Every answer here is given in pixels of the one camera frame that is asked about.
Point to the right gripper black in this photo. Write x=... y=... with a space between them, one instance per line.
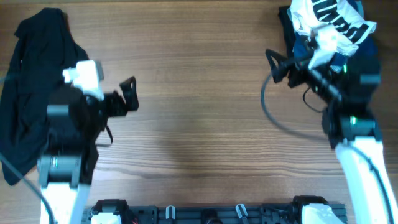
x=286 y=65

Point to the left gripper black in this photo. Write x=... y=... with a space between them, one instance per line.
x=119 y=109

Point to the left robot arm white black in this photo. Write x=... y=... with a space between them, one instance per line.
x=76 y=119

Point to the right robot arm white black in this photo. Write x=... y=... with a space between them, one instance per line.
x=352 y=130

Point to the black folded garment in pile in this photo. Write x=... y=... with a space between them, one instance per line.
x=288 y=30

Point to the white t-shirt black lettering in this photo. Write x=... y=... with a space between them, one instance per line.
x=332 y=21

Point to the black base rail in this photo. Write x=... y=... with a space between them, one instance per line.
x=118 y=211

